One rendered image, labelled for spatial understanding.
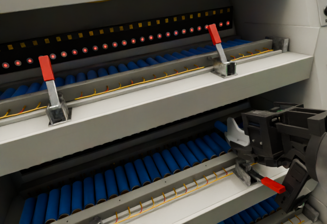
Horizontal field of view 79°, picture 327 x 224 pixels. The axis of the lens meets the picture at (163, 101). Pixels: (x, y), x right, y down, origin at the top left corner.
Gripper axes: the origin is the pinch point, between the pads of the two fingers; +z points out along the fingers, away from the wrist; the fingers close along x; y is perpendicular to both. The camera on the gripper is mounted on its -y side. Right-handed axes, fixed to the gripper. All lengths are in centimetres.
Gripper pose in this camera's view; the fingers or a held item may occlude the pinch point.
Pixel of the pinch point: (234, 136)
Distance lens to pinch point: 45.8
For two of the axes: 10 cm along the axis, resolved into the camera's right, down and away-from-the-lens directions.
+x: -9.3, 2.6, -2.6
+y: -2.4, -9.6, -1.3
